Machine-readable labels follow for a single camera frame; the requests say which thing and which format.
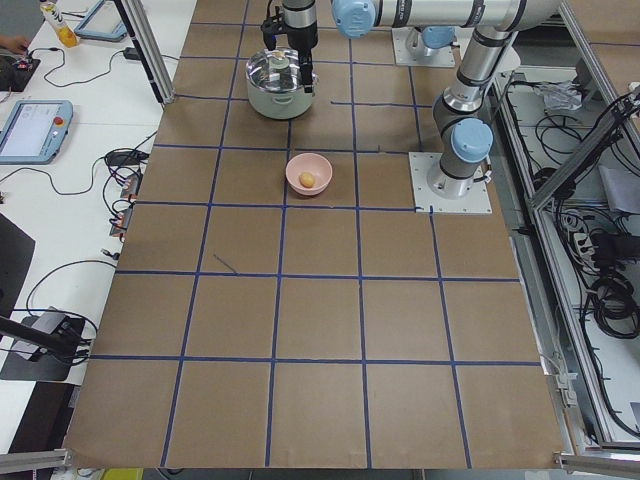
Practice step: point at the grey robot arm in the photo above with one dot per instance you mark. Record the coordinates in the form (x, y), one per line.
(300, 25)
(494, 25)

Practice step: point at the glass pot lid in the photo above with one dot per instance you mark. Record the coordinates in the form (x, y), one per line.
(274, 71)

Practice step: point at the person hand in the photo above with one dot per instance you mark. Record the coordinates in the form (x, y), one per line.
(15, 44)

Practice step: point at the pale green steel pot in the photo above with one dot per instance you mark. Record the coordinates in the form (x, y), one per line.
(279, 106)

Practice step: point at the black power adapter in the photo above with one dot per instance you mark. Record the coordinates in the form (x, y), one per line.
(131, 53)

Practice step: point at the aluminium frame post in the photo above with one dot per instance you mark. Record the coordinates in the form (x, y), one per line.
(139, 30)

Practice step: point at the brown egg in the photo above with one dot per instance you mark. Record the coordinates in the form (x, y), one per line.
(307, 180)

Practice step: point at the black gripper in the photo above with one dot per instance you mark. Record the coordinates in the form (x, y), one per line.
(304, 39)

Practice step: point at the brown cardboard table mat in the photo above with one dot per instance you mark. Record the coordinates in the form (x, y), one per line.
(250, 326)

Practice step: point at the blue teach pendant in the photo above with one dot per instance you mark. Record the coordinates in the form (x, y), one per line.
(103, 23)
(35, 131)

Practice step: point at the pink bowl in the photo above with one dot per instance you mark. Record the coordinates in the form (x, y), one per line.
(314, 163)

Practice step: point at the orange drink bottle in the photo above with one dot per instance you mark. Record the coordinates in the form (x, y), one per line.
(53, 16)

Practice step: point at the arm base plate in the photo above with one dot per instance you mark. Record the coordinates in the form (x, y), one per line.
(435, 192)
(429, 46)

